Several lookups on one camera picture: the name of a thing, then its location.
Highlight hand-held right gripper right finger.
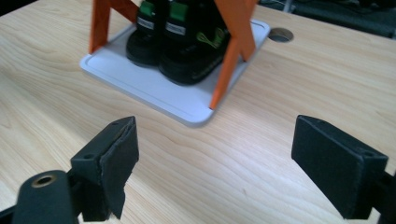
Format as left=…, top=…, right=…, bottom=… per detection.
left=290, top=114, right=389, bottom=220

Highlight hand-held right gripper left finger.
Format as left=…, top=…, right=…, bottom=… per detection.
left=70, top=115, right=140, bottom=223

